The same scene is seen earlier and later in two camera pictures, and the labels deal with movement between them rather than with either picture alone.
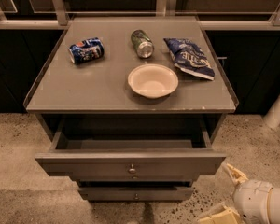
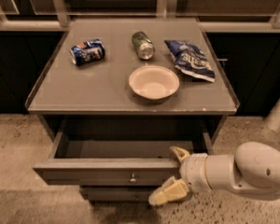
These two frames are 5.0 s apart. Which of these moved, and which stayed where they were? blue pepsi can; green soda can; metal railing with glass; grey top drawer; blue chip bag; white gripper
Moved: grey top drawer; white gripper
Stayed: green soda can; metal railing with glass; blue chip bag; blue pepsi can
